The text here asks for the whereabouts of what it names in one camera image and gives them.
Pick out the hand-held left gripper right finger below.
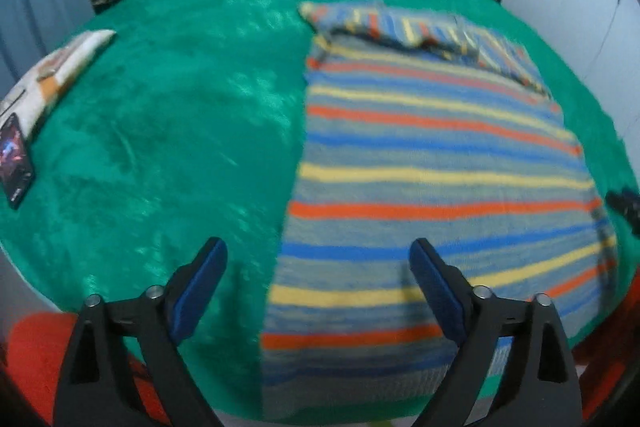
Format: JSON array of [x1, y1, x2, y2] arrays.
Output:
[[408, 238, 584, 427]]

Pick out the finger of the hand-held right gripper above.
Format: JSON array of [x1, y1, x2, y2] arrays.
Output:
[[605, 188, 640, 235]]

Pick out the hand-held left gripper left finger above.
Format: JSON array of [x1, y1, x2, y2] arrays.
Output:
[[52, 237, 229, 427]]

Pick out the striped knit sweater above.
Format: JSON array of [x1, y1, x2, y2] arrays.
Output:
[[260, 0, 619, 423]]

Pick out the orange pants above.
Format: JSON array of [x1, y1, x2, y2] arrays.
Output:
[[9, 313, 632, 427]]

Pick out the green plush blanket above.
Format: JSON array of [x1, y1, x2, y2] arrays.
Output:
[[0, 0, 640, 424]]

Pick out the smartphone with lit screen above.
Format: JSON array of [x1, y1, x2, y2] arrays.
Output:
[[0, 112, 39, 211]]

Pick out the patterned cream pillow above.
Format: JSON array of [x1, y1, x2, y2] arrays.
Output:
[[0, 29, 117, 142]]

